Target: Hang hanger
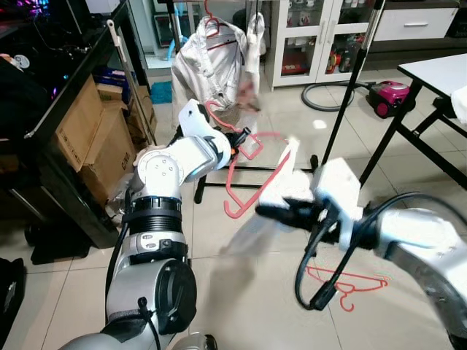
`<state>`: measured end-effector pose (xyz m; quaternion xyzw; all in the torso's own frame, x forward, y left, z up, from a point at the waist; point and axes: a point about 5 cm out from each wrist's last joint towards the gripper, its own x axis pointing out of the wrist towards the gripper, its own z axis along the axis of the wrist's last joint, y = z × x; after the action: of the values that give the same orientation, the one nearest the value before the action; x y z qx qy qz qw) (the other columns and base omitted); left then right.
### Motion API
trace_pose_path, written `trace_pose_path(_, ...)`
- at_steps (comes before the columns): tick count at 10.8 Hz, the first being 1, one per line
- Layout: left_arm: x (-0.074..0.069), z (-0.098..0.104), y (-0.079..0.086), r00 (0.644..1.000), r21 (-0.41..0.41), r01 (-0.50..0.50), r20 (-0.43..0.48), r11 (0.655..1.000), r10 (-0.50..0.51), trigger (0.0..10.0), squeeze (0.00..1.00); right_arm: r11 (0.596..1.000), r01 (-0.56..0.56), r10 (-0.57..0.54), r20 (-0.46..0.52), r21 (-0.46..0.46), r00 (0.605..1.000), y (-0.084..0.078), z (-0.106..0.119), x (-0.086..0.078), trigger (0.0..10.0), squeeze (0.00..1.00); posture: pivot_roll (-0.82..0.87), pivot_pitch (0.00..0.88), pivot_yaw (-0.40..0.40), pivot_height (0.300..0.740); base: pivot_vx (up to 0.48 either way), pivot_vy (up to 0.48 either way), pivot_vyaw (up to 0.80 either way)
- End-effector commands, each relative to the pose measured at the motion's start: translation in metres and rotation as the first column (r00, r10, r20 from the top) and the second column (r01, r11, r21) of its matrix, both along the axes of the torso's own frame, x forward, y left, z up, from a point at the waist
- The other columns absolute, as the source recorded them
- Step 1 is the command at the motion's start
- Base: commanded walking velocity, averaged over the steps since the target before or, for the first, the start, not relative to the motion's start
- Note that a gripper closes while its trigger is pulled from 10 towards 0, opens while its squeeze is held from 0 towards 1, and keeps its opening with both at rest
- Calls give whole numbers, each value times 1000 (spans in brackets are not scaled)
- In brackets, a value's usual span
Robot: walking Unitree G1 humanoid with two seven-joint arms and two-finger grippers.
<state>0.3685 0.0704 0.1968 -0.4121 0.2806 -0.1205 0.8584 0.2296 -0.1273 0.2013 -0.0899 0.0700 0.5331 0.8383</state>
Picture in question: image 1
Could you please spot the black bag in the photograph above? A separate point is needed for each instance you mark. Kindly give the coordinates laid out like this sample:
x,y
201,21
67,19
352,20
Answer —
x,y
9,292

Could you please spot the white cabinet glass doors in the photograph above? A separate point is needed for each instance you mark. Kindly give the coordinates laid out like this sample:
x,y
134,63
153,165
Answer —
x,y
416,22

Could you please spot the pink vacuum cleaner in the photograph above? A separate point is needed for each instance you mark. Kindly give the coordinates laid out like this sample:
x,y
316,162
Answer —
x,y
390,95

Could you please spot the cream garment with red print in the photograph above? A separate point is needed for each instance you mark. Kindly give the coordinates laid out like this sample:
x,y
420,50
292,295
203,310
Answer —
x,y
208,65

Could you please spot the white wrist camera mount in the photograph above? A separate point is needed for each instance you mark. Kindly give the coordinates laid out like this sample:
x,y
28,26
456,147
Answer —
x,y
193,117
336,182

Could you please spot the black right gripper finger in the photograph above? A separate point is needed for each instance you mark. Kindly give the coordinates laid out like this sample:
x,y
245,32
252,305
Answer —
x,y
299,224
288,211

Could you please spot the white table black legs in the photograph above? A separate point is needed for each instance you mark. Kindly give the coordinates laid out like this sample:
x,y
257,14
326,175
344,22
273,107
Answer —
x,y
438,73

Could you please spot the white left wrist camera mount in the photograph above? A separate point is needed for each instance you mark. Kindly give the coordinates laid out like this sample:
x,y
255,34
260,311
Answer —
x,y
193,117

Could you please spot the pale pole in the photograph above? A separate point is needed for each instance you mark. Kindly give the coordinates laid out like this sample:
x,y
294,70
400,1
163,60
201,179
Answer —
x,y
128,73

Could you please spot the blue box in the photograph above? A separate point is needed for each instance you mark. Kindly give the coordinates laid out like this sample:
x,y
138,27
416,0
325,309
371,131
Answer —
x,y
113,75

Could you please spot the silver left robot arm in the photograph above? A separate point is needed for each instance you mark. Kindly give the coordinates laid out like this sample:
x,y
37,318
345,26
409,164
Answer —
x,y
171,164

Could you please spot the silver clothes rack black legs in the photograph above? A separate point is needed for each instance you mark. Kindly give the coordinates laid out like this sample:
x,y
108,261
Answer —
x,y
357,73

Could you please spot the teal floor mat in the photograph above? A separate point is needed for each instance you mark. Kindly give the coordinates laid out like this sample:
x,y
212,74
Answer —
x,y
162,92

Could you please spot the red plastic hanger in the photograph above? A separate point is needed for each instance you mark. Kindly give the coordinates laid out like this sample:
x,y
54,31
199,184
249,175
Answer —
x,y
237,214
346,275
211,28

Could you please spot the black computer desk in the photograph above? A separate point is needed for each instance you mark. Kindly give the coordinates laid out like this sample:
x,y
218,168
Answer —
x,y
66,211

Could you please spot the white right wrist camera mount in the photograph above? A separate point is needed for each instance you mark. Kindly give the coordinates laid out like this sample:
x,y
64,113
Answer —
x,y
336,182

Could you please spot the cream cloth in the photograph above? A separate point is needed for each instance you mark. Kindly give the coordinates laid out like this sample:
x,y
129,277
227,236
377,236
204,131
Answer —
x,y
460,106

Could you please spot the silver robot left leg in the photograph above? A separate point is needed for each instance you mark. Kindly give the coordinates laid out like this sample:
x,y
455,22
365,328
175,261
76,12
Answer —
x,y
193,343

